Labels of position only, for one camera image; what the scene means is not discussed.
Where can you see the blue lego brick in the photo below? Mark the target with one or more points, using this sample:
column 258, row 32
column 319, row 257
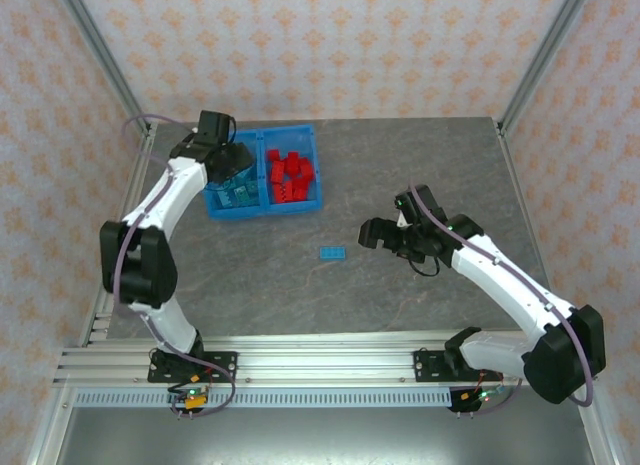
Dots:
column 333, row 253
column 226, row 198

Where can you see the red lego brick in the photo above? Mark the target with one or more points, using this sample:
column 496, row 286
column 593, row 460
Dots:
column 273, row 155
column 281, row 192
column 300, row 188
column 306, row 170
column 277, row 172
column 293, row 160

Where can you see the teal lego brick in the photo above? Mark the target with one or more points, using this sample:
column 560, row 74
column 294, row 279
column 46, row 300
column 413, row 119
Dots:
column 246, row 193

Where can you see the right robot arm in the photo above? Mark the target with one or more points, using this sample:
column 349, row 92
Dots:
column 550, row 375

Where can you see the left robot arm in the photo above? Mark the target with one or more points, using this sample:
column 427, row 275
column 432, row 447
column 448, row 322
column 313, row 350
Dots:
column 150, row 275

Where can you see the blue two-compartment bin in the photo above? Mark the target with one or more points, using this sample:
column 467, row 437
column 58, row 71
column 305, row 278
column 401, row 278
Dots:
column 290, row 210

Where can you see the brushed metal panel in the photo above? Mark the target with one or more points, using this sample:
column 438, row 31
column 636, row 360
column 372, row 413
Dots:
column 325, row 440

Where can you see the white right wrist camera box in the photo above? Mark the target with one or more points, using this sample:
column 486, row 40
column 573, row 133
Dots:
column 402, row 221

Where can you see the aluminium table side rail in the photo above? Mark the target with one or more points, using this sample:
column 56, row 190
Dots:
column 132, row 192
column 510, row 160

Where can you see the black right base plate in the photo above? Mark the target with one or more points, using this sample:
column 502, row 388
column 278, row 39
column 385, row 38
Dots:
column 425, row 365

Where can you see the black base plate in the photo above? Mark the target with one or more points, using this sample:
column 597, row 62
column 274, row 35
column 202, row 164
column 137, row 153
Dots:
column 425, row 365
column 222, row 360

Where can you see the aluminium frame post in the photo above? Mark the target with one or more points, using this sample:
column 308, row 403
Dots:
column 541, row 60
column 106, row 60

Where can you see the aluminium mounting rail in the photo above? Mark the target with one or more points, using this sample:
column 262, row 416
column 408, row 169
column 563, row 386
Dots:
column 325, row 360

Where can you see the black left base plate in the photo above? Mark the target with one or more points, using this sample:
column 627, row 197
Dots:
column 222, row 360

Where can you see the aluminium frame leg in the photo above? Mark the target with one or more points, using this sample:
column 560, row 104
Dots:
column 606, row 445
column 46, row 445

